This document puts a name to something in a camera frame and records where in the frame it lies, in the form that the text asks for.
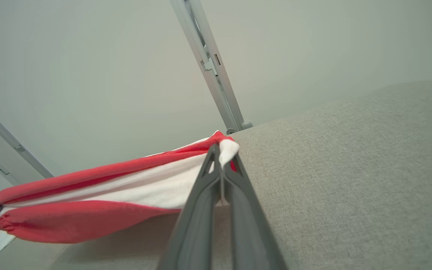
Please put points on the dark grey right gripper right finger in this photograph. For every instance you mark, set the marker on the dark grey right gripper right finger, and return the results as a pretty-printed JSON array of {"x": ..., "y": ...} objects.
[{"x": 249, "y": 232}]

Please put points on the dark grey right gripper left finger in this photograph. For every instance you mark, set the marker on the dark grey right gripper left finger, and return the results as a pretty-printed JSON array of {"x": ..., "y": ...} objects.
[{"x": 197, "y": 225}]

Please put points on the red shorts with white stripe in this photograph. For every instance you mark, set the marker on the red shorts with white stripe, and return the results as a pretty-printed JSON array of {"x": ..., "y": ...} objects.
[{"x": 88, "y": 221}]

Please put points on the grey metal partition post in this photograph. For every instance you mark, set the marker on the grey metal partition post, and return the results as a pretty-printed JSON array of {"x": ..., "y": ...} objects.
[
  {"x": 216, "y": 75},
  {"x": 13, "y": 148}
]

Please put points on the dark grey post bracket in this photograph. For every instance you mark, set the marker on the dark grey post bracket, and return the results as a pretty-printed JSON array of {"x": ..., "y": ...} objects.
[{"x": 231, "y": 131}]

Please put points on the grey cylindrical post cap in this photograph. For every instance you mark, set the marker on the grey cylindrical post cap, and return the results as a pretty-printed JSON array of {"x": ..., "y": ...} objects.
[{"x": 246, "y": 125}]

